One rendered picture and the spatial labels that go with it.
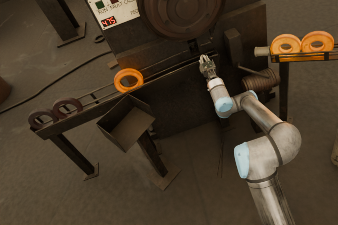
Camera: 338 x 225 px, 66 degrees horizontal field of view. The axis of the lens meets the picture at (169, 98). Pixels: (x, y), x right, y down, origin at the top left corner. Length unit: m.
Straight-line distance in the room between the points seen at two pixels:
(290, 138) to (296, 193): 0.90
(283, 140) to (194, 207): 1.03
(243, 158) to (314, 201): 0.97
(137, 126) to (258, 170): 0.82
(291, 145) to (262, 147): 0.10
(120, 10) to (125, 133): 0.70
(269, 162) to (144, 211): 1.19
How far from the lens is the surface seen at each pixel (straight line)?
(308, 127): 2.14
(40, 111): 1.86
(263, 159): 0.98
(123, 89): 1.71
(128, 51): 1.67
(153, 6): 1.37
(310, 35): 1.59
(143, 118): 1.58
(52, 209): 2.39
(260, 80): 1.73
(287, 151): 1.00
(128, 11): 1.56
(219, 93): 1.40
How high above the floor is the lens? 1.71
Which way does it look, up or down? 43 degrees down
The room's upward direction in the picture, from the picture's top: 23 degrees counter-clockwise
